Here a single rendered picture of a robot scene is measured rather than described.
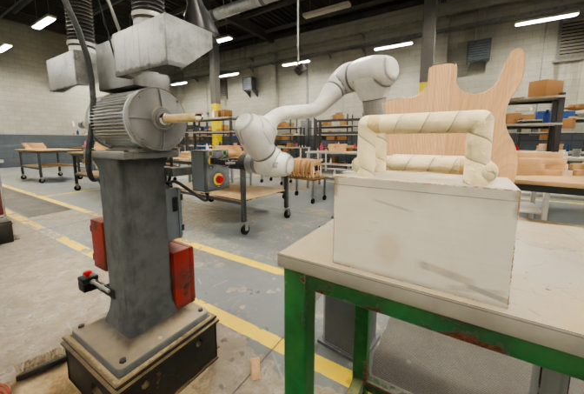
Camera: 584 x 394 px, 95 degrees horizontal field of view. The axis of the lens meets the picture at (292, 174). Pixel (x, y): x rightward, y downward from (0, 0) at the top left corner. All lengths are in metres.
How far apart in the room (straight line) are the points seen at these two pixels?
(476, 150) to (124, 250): 1.30
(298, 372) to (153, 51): 0.94
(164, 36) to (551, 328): 1.01
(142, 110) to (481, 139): 1.06
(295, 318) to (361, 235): 0.25
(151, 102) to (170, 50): 0.32
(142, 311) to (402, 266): 1.25
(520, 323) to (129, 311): 1.39
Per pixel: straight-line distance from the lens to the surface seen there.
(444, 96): 0.84
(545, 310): 0.55
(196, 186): 1.38
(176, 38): 0.96
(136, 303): 1.49
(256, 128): 0.94
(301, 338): 0.67
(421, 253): 0.50
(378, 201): 0.49
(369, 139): 0.49
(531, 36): 12.23
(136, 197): 1.35
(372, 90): 1.21
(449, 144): 0.83
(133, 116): 1.16
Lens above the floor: 1.17
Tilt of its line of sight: 7 degrees down
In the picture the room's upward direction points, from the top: straight up
